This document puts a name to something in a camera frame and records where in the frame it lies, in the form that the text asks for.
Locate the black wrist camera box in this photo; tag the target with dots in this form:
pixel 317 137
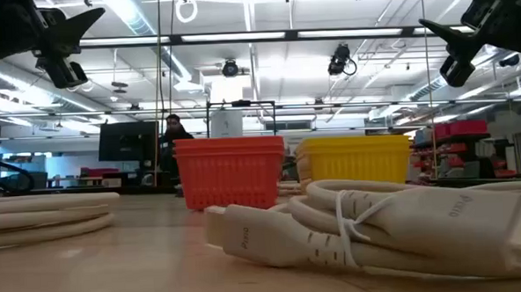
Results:
pixel 457 71
pixel 63 73

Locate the yellow plastic basket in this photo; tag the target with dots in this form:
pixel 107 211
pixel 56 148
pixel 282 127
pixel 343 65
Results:
pixel 358 161

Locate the black overhead camera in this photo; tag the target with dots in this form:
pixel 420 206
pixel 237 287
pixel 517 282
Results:
pixel 338 61

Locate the shelf rack with red bins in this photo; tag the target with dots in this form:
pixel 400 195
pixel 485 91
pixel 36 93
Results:
pixel 460 128

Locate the orange plastic basket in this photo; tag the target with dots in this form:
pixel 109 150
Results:
pixel 231 173

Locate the white box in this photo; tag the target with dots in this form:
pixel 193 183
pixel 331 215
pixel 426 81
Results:
pixel 226 123

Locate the person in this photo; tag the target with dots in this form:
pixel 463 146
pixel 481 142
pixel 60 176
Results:
pixel 174 141

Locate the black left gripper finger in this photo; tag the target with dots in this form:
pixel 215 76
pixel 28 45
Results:
pixel 73 35

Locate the black overhead light bar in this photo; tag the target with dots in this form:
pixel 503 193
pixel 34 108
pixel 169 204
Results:
pixel 291 34

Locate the black round ceiling device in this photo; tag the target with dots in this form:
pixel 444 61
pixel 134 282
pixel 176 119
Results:
pixel 230 68

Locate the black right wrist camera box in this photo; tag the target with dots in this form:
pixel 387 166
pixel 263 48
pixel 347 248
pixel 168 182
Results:
pixel 457 71

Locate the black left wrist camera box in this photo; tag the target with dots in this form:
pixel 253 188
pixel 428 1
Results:
pixel 63 73

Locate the black monitor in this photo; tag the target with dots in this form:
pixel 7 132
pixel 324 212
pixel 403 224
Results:
pixel 128 140

